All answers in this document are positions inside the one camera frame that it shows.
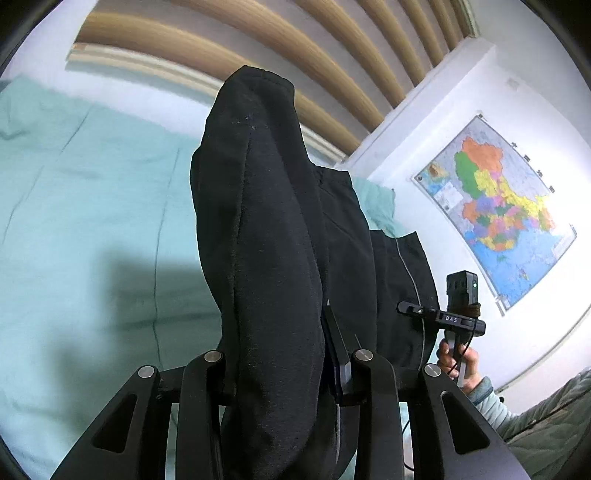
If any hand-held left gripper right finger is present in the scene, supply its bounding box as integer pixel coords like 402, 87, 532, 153
323, 300, 532, 480

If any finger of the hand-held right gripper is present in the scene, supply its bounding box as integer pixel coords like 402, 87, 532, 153
398, 301, 437, 321

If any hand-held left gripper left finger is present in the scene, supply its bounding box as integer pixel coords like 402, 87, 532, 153
50, 350, 232, 480

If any black garment with white piping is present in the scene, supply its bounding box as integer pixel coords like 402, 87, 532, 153
189, 65, 441, 480

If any person's right forearm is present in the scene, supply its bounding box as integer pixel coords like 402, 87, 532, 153
464, 376, 525, 441

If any person's right hand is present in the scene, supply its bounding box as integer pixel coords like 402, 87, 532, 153
436, 339, 482, 398

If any teal blanket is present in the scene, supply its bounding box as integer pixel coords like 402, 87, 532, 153
0, 76, 411, 480

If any wooden slatted headboard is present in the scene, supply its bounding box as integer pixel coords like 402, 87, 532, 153
67, 0, 481, 162

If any white bed sheet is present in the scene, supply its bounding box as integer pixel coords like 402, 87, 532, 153
0, 60, 352, 171

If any black cable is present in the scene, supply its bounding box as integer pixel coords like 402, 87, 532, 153
400, 323, 476, 472

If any colourful wall map poster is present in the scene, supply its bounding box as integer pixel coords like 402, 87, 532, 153
412, 114, 578, 317

